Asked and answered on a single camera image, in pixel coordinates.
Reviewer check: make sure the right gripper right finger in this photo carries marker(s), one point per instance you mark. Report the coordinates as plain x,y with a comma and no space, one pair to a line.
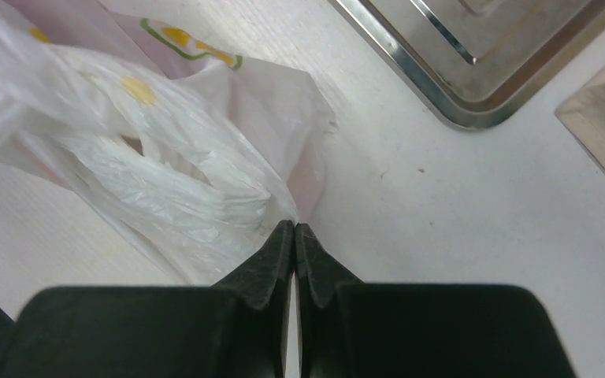
350,328

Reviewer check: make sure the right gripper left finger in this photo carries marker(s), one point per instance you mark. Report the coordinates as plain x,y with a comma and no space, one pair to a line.
234,328

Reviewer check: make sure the white plastic grocery bag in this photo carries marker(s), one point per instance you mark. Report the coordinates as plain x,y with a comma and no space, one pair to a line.
192,154

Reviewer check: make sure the stainless steel tray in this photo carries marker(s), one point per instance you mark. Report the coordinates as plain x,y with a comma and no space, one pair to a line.
475,63

